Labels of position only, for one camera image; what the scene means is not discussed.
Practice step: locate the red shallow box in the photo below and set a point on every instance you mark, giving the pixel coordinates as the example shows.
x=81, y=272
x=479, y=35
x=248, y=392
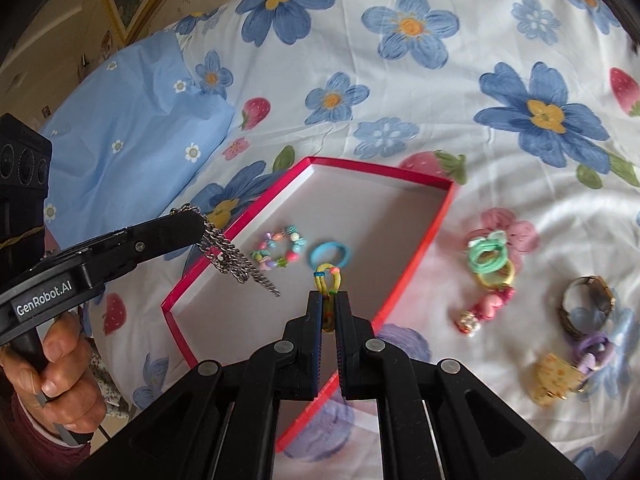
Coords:
x=360, y=210

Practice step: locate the small-flowered cloth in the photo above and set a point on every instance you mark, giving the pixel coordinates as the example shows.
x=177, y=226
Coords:
x=107, y=385

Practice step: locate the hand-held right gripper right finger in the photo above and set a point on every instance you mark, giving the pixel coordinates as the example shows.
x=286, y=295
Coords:
x=343, y=330

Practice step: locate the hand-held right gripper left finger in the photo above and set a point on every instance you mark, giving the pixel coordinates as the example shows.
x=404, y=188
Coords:
x=316, y=330

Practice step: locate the person's left forearm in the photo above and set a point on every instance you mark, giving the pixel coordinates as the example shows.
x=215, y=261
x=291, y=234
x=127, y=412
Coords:
x=30, y=452

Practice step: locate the light blue pillow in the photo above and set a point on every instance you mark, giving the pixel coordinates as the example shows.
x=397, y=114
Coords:
x=135, y=125

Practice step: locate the floral bed sheet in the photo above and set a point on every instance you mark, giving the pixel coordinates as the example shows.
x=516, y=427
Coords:
x=450, y=125

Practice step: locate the purple scrunchie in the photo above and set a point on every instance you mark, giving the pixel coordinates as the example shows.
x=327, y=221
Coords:
x=592, y=347

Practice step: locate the person's left hand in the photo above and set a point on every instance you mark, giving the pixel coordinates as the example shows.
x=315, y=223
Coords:
x=65, y=385

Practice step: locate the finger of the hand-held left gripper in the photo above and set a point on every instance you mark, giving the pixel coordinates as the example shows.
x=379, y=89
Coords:
x=145, y=245

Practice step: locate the yellow hair claw clip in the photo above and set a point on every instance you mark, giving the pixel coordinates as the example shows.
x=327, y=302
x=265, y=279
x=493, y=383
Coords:
x=552, y=372

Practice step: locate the gold square wristwatch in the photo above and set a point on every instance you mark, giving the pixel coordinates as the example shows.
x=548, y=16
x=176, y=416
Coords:
x=597, y=292

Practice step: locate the pink bead charm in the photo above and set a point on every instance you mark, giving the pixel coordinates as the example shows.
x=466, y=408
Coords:
x=487, y=307

